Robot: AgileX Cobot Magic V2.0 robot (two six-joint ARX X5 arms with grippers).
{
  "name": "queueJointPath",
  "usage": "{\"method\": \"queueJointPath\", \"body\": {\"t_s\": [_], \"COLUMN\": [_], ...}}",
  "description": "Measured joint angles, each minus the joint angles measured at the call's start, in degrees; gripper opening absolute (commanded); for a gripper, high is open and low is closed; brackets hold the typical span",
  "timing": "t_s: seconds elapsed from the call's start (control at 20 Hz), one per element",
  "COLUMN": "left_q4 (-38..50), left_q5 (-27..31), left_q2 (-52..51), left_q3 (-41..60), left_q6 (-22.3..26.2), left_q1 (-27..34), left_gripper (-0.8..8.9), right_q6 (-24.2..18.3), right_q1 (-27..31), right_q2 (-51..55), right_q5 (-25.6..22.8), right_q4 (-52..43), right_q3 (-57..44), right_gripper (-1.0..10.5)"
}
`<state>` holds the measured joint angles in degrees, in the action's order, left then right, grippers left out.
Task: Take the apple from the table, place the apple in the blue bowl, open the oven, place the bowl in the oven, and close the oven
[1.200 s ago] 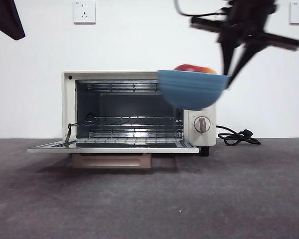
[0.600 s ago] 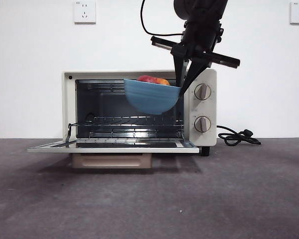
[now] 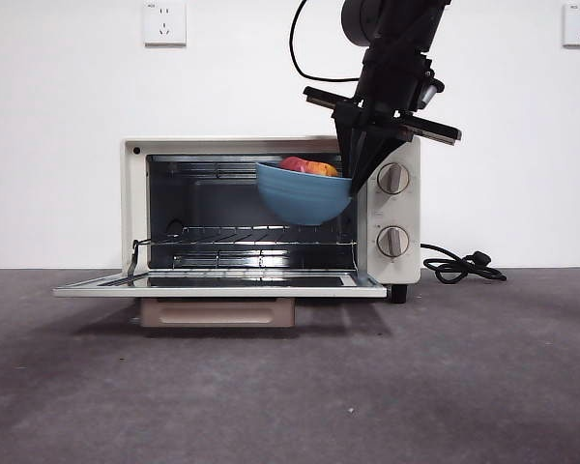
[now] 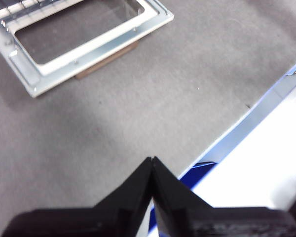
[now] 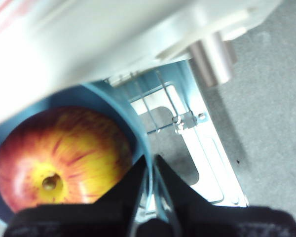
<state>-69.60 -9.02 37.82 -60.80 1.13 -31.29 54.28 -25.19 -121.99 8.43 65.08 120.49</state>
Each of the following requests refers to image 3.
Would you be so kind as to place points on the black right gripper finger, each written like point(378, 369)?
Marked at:
point(374, 150)
point(350, 140)

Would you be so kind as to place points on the red apple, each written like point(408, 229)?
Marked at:
point(309, 166)

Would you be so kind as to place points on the blue ribbed bowl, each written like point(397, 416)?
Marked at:
point(299, 198)

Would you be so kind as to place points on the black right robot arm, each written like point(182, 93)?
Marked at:
point(401, 24)

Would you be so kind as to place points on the beige round oven knob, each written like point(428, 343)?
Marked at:
point(393, 242)
point(395, 179)

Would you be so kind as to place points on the cream toaster oven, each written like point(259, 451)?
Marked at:
point(401, 270)

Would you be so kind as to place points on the pale grey right wrist camera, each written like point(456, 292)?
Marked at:
point(430, 92)

